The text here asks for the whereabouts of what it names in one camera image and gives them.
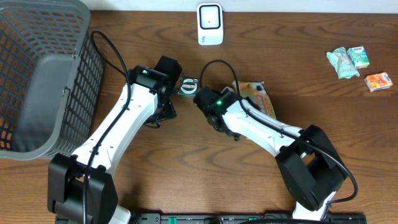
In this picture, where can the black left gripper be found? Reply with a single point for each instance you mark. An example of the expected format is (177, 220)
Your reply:
(170, 112)

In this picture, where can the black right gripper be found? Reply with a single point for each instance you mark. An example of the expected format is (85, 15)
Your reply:
(232, 134)

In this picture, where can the dark green round-logo box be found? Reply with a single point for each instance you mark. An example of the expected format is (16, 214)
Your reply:
(188, 87)

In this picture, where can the yellow wet wipes pack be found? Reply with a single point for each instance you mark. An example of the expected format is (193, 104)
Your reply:
(256, 92)

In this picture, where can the teal snack wrapper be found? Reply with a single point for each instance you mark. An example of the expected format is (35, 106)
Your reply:
(342, 64)

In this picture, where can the small teal tissue pack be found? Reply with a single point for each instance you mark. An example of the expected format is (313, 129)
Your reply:
(358, 57)

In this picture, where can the orange tissue pack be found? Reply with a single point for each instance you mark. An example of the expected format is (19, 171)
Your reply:
(378, 81)

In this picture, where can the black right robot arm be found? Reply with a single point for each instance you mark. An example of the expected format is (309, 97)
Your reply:
(309, 164)

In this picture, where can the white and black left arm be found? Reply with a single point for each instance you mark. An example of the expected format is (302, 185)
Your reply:
(80, 186)

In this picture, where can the white barcode scanner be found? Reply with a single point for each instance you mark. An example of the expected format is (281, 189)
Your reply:
(210, 24)

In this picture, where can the dark grey plastic basket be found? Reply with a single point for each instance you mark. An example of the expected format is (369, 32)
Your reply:
(50, 78)

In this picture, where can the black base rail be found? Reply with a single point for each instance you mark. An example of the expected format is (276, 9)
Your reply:
(157, 218)

